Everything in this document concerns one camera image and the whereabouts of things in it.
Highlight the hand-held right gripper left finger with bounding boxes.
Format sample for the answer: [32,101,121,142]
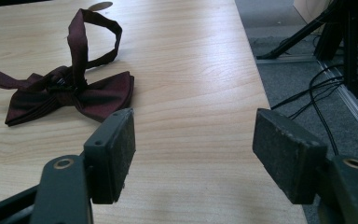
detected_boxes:
[30,107,137,224]

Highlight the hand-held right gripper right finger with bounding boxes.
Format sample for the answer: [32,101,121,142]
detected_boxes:
[252,107,358,224]

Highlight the dark red bow tie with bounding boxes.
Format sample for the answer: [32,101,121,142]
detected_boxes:
[0,8,135,127]

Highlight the black metal stand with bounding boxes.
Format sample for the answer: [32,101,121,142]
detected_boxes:
[255,0,358,100]

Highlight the black cable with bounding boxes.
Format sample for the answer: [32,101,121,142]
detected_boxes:
[270,63,358,157]

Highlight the aluminium floor rail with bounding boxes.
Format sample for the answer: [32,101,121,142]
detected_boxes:
[255,55,358,147]

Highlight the round table cable grommet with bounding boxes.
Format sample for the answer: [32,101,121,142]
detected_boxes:
[87,1,114,12]

